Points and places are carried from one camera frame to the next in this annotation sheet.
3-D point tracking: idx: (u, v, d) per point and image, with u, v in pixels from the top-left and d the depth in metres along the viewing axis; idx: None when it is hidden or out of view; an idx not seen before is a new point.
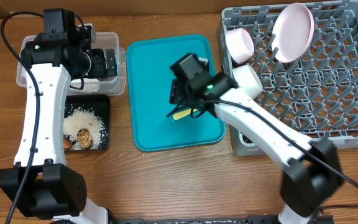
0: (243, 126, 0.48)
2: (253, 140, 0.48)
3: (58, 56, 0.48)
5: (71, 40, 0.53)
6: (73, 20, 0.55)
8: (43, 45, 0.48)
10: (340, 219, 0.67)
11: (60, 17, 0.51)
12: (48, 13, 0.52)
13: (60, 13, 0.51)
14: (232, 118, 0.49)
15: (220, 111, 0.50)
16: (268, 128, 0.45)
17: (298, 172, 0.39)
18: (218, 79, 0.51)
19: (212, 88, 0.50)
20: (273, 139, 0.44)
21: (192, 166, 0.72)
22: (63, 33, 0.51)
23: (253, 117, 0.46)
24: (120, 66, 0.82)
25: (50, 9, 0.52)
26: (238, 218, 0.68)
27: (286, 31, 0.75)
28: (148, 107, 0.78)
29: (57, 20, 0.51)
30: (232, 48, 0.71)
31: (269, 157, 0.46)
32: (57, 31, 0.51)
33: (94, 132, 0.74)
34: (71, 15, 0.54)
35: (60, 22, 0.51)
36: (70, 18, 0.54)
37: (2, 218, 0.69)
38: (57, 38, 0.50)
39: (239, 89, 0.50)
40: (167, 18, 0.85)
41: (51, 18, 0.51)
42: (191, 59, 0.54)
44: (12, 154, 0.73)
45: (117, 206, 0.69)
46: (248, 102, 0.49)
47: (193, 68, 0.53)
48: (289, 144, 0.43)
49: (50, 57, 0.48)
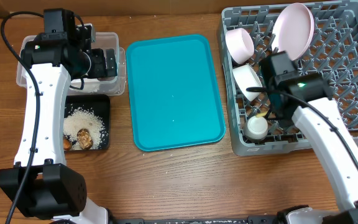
0: (317, 140, 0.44)
2: (316, 154, 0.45)
3: (58, 56, 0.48)
5: (72, 40, 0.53)
6: (73, 20, 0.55)
8: (43, 45, 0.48)
10: None
11: (61, 17, 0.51)
12: (49, 14, 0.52)
13: (61, 14, 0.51)
14: (309, 129, 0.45)
15: (299, 114, 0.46)
16: (347, 159, 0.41)
17: None
18: (312, 78, 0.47)
19: (300, 89, 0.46)
20: (345, 167, 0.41)
21: (192, 165, 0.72)
22: (63, 33, 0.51)
23: (335, 139, 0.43)
24: (120, 66, 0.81)
25: (50, 9, 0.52)
26: (238, 218, 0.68)
27: (286, 32, 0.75)
28: (148, 106, 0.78)
29: (57, 20, 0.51)
30: (231, 48, 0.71)
31: (330, 180, 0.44)
32: (57, 32, 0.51)
33: (94, 132, 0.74)
34: (71, 15, 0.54)
35: (60, 21, 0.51)
36: (71, 18, 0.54)
37: (2, 218, 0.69)
38: (57, 38, 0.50)
39: (332, 101, 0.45)
40: (167, 18, 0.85)
41: (51, 18, 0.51)
42: (286, 56, 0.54)
44: (12, 154, 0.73)
45: (118, 206, 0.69)
46: (337, 121, 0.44)
47: (285, 66, 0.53)
48: None
49: (50, 57, 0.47)
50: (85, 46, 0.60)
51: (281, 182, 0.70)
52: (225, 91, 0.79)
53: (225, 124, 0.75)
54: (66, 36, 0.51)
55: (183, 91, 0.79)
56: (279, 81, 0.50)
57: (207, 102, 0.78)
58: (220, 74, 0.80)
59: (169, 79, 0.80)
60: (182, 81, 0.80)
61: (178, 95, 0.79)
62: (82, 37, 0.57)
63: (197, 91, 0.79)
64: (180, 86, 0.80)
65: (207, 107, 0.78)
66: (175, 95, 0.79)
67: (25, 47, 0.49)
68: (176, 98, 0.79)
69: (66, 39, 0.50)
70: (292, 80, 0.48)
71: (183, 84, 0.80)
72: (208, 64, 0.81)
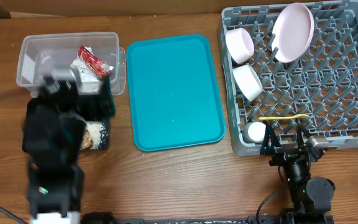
0: None
2: None
3: (68, 199, 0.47)
5: (59, 148, 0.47)
6: (50, 126, 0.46)
8: (50, 185, 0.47)
10: (340, 219, 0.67)
11: (45, 141, 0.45)
12: (32, 145, 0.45)
13: (45, 140, 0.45)
14: None
15: None
16: None
17: None
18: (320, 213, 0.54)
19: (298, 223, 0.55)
20: None
21: (192, 166, 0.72)
22: (58, 158, 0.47)
23: None
24: (120, 66, 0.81)
25: (32, 118, 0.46)
26: (238, 218, 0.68)
27: (286, 32, 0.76)
28: (148, 106, 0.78)
29: (38, 142, 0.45)
30: (232, 48, 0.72)
31: None
32: (46, 149, 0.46)
33: (94, 132, 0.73)
34: (48, 115, 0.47)
35: (45, 135, 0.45)
36: (47, 118, 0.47)
37: (3, 218, 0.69)
38: (53, 162, 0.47)
39: None
40: (167, 18, 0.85)
41: (36, 123, 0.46)
42: (319, 206, 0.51)
44: (12, 154, 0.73)
45: (118, 206, 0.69)
46: None
47: (320, 192, 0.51)
48: None
49: (58, 201, 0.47)
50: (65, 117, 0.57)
51: (281, 182, 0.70)
52: (225, 91, 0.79)
53: (225, 124, 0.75)
54: (62, 140, 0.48)
55: (183, 91, 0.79)
56: (299, 210, 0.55)
57: (208, 102, 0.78)
58: (220, 73, 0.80)
59: (169, 79, 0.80)
60: (182, 81, 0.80)
61: (178, 95, 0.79)
62: (65, 144, 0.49)
63: (197, 91, 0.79)
64: (180, 87, 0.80)
65: (208, 107, 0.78)
66: (175, 95, 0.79)
67: (30, 177, 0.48)
68: (176, 98, 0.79)
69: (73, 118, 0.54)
70: (305, 211, 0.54)
71: (184, 84, 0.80)
72: (208, 63, 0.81)
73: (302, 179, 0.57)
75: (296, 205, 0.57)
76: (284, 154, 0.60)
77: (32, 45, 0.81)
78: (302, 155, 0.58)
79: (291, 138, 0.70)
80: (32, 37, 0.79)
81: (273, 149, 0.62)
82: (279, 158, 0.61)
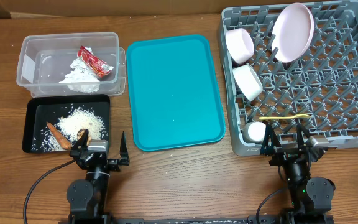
0: None
2: None
3: None
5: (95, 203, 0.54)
6: (89, 196, 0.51)
8: None
10: (340, 219, 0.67)
11: (85, 208, 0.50)
12: (74, 210, 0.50)
13: (86, 206, 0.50)
14: None
15: None
16: None
17: None
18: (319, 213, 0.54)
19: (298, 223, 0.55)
20: None
21: (192, 166, 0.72)
22: (93, 216, 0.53)
23: None
24: (120, 66, 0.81)
25: (74, 205, 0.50)
26: (238, 218, 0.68)
27: (286, 32, 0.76)
28: (148, 106, 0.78)
29: (82, 204, 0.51)
30: (232, 48, 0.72)
31: None
32: (86, 215, 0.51)
33: (94, 132, 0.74)
34: (84, 186, 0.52)
35: (86, 202, 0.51)
36: (85, 188, 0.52)
37: (2, 218, 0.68)
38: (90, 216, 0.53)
39: None
40: (167, 18, 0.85)
41: (78, 191, 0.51)
42: (318, 206, 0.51)
44: (12, 153, 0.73)
45: (117, 206, 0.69)
46: None
47: (319, 192, 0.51)
48: None
49: None
50: (91, 165, 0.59)
51: (281, 181, 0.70)
52: (225, 91, 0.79)
53: (225, 124, 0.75)
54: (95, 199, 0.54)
55: (183, 91, 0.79)
56: (299, 211, 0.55)
57: (208, 102, 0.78)
58: (220, 73, 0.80)
59: (169, 79, 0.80)
60: (182, 81, 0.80)
61: (178, 95, 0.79)
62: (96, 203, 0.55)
63: (197, 91, 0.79)
64: (180, 86, 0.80)
65: (208, 107, 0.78)
66: (175, 95, 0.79)
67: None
68: (176, 98, 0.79)
69: (103, 171, 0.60)
70: (305, 212, 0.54)
71: (184, 84, 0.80)
72: (208, 64, 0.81)
73: (301, 179, 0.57)
75: (296, 205, 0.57)
76: (284, 154, 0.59)
77: (32, 46, 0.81)
78: (302, 155, 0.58)
79: (291, 138, 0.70)
80: (32, 37, 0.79)
81: (274, 149, 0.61)
82: (279, 157, 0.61)
